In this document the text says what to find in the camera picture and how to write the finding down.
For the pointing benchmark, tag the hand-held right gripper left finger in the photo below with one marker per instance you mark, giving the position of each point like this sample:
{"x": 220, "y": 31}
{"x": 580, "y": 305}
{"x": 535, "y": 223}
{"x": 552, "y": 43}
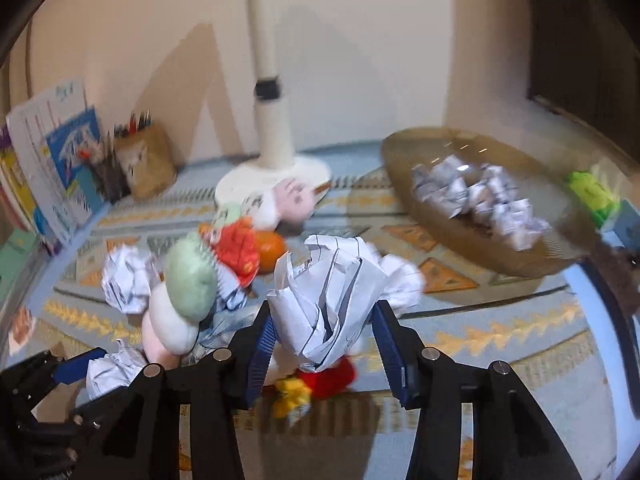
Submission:
{"x": 261, "y": 360}

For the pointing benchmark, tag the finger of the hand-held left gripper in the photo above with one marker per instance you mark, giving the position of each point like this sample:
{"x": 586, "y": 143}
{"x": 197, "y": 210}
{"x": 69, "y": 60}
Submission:
{"x": 70, "y": 367}

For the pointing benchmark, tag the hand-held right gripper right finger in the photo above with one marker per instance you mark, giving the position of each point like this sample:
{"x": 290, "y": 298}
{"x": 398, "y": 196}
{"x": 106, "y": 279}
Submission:
{"x": 395, "y": 360}

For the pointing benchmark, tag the red and yellow plush toy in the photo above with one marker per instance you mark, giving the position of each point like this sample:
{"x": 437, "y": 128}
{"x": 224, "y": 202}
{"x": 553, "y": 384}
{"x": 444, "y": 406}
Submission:
{"x": 330, "y": 380}

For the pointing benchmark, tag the large paper ball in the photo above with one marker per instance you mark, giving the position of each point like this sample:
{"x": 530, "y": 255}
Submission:
{"x": 325, "y": 300}

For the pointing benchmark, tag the orange fruit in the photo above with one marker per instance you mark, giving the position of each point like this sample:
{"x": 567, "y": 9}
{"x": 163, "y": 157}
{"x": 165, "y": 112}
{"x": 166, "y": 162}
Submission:
{"x": 270, "y": 252}

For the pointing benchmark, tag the red orange plush toy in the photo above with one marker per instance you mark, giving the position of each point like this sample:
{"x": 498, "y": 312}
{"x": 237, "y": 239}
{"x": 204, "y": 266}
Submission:
{"x": 240, "y": 250}

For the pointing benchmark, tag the wooden bowl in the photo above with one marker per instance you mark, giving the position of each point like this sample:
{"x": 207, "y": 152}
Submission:
{"x": 475, "y": 255}

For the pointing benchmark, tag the pink and white plush toy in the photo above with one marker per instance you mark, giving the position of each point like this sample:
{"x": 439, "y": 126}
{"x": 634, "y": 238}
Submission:
{"x": 290, "y": 200}

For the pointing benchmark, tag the patterned blue table mat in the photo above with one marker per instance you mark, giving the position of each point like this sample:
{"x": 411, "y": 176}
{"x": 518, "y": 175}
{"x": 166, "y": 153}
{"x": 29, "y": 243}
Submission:
{"x": 500, "y": 330}

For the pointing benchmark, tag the row of colourful books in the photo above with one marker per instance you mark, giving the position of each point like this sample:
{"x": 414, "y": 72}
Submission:
{"x": 15, "y": 260}

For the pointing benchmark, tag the pile of crumpled papers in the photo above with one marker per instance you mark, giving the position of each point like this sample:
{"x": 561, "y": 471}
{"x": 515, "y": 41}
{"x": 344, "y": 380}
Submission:
{"x": 480, "y": 195}

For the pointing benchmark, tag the black pen holder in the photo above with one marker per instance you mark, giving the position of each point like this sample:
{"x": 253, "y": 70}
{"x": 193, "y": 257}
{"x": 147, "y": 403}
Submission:
{"x": 107, "y": 177}

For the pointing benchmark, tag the tan pen holder cup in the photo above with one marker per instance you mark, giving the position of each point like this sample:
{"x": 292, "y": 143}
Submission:
{"x": 147, "y": 165}

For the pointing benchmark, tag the white lamp stand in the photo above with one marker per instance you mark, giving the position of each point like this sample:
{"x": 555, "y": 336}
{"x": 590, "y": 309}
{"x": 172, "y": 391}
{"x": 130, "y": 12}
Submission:
{"x": 272, "y": 135}

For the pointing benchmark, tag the bunch of pens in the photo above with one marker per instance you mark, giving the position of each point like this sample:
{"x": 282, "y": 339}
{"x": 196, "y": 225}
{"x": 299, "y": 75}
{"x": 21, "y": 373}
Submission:
{"x": 135, "y": 122}

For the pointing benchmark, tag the bright green toy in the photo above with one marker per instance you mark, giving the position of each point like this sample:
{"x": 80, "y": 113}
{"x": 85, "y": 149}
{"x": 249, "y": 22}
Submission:
{"x": 592, "y": 195}

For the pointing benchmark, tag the blue box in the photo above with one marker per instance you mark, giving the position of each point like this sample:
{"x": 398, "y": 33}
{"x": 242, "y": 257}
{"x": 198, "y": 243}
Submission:
{"x": 625, "y": 227}

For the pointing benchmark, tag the black clip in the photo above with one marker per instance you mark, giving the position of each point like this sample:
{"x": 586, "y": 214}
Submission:
{"x": 266, "y": 87}

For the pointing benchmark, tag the dark wooden frame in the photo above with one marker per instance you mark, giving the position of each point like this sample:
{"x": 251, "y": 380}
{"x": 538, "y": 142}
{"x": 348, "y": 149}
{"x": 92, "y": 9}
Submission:
{"x": 585, "y": 35}

